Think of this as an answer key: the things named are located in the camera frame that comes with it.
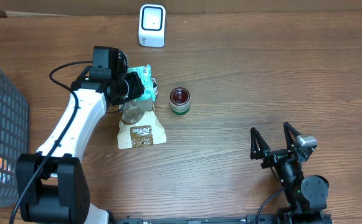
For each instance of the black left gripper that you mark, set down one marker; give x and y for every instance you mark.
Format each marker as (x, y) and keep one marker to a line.
(137, 88)

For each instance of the white barcode scanner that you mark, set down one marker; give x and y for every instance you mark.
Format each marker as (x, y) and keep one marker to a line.
(151, 29)

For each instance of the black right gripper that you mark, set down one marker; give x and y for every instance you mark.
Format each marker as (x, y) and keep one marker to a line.
(274, 157)

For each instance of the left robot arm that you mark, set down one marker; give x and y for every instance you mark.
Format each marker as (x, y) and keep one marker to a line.
(51, 183)

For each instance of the beige snack bag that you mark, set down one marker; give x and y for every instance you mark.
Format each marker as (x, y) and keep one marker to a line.
(139, 126)

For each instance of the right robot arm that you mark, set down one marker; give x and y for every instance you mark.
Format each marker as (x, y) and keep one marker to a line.
(306, 196)

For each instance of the teal snack packet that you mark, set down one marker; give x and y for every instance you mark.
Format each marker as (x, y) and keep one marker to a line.
(144, 73)

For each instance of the orange small packet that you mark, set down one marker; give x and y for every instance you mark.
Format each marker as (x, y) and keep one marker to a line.
(6, 171)

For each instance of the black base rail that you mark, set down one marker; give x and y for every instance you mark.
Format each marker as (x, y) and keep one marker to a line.
(249, 219)

